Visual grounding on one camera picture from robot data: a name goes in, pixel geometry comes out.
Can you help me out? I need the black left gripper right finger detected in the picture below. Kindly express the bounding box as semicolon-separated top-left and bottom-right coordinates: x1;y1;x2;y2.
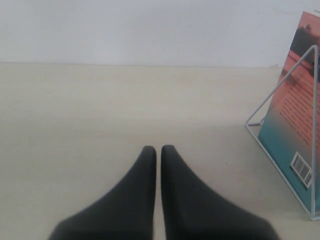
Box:
161;144;280;240

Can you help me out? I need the red teal spine book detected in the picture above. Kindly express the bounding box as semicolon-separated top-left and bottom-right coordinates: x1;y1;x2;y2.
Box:
257;10;320;193

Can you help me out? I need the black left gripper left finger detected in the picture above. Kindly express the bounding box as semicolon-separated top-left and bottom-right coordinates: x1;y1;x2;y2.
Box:
49;145;157;240

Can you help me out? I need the white wire book rack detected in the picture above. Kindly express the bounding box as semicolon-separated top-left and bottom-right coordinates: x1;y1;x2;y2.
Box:
245;45;320;221

